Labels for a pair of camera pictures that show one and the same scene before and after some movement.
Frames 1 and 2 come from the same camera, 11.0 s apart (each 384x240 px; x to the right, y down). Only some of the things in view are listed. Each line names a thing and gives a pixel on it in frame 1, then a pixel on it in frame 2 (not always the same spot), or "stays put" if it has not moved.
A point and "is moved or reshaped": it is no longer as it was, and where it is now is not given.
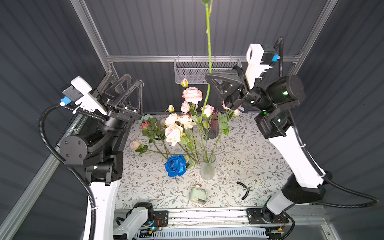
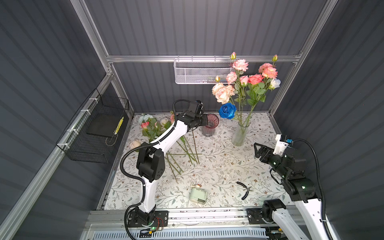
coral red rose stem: x=209 y=68 is moved or reshaped
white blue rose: x=236 y=113 is moved or reshaped
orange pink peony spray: x=224 y=123 to x=267 y=71
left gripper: x=116 y=112 to x=204 y=121
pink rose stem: x=207 y=111 is moved or reshaped
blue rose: x=175 y=165 to x=227 y=110
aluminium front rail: x=314 y=219 stays put
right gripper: x=232 y=86 to x=268 y=150
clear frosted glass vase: x=207 y=167 to x=239 y=134
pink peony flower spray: x=193 y=96 is moved or reshaped
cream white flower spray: x=180 y=120 is moved or reshaped
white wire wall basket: x=188 y=71 stays put
